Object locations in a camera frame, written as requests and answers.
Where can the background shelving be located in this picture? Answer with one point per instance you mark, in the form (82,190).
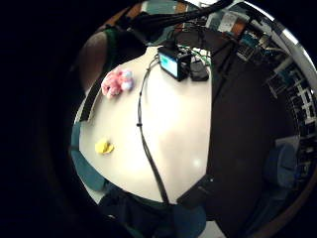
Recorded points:
(297,92)

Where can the black camera with blue screen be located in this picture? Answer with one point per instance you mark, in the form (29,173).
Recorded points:
(172,62)

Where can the pink soft toy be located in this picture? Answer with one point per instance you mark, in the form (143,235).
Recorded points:
(116,83)

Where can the teal chair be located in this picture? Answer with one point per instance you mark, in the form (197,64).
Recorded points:
(86,168)

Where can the blue chair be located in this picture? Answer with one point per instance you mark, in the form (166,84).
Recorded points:
(280,165)

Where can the black bag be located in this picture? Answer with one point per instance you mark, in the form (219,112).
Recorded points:
(135,214)

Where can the small black device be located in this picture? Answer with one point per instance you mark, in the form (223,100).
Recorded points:
(199,72)

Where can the brown chair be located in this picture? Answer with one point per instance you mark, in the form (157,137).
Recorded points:
(94,59)

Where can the yellow soft toy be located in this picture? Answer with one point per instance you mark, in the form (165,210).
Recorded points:
(103,146)

